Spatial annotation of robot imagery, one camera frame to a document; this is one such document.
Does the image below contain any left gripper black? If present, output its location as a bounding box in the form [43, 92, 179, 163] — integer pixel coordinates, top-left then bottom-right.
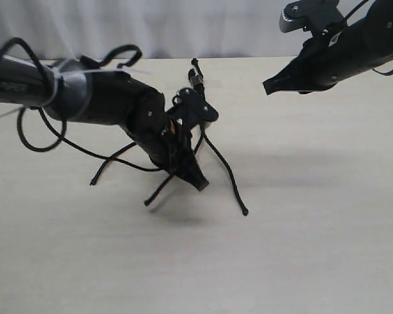
[124, 111, 208, 192]

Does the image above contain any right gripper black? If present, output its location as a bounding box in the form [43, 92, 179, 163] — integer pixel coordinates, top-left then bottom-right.
[263, 29, 373, 95]

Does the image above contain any right robot arm black grey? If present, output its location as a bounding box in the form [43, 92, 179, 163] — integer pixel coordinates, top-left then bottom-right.
[263, 1, 393, 95]

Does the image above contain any left robot arm black grey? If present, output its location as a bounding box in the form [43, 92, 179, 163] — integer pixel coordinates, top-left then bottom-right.
[0, 56, 208, 191]

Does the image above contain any clear adhesive tape strip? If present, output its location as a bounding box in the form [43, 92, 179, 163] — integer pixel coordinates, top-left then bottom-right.
[165, 79, 224, 90]

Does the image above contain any white zip tie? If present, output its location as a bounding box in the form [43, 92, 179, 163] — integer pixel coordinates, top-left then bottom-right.
[0, 60, 157, 125]

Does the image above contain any white backdrop curtain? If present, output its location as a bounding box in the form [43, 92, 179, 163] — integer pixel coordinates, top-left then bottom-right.
[0, 0, 393, 61]

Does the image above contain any right wrist camera grey black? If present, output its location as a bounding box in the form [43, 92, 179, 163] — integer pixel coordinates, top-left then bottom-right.
[279, 0, 345, 36]

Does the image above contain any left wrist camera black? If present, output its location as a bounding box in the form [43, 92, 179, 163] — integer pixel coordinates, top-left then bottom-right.
[166, 88, 219, 130]

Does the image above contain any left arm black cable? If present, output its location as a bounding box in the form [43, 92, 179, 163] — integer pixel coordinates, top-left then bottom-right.
[0, 37, 164, 173]

